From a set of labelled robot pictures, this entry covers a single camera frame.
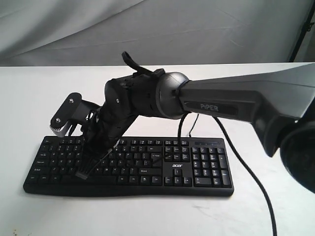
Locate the black acer keyboard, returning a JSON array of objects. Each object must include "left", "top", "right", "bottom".
[{"left": 23, "top": 136, "right": 234, "bottom": 197}]

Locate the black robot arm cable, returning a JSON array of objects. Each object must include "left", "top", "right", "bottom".
[{"left": 177, "top": 113, "right": 278, "bottom": 236}]

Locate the white backdrop cloth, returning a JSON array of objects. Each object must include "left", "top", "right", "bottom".
[{"left": 0, "top": 0, "right": 313, "bottom": 66}]

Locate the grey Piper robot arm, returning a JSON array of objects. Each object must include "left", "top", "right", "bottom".
[{"left": 83, "top": 64, "right": 315, "bottom": 191}]

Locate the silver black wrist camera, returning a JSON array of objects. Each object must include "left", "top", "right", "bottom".
[{"left": 50, "top": 92, "right": 100, "bottom": 138}]

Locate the black tripod stand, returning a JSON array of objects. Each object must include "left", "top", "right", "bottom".
[{"left": 288, "top": 1, "right": 315, "bottom": 62}]

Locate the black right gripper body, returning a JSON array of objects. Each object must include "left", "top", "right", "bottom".
[{"left": 82, "top": 103, "right": 136, "bottom": 159}]

